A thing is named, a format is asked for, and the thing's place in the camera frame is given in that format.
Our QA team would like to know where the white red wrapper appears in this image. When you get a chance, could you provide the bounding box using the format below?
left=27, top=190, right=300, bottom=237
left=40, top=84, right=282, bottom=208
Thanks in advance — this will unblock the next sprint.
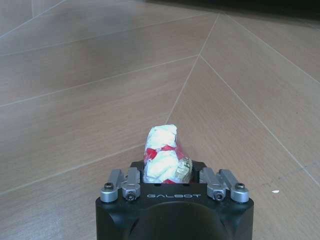
left=142, top=124, right=194, bottom=185

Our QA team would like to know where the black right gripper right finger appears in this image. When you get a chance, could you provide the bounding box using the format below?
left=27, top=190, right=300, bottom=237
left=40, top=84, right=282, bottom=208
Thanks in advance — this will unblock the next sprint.
left=190, top=161, right=250, bottom=203

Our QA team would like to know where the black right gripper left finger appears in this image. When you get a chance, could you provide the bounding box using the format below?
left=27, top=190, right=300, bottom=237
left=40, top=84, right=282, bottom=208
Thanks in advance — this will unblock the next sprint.
left=99, top=161, right=146, bottom=204

